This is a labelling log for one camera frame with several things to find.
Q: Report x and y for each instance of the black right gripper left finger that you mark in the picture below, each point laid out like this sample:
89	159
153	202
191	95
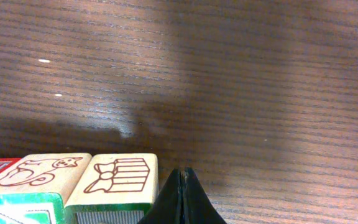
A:
167	208

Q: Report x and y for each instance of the green letter N block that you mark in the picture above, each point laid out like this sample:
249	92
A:
36	188

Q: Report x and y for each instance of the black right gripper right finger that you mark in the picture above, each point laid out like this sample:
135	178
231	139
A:
197	209

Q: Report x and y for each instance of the green number 4 block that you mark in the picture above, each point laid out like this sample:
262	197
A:
114	188

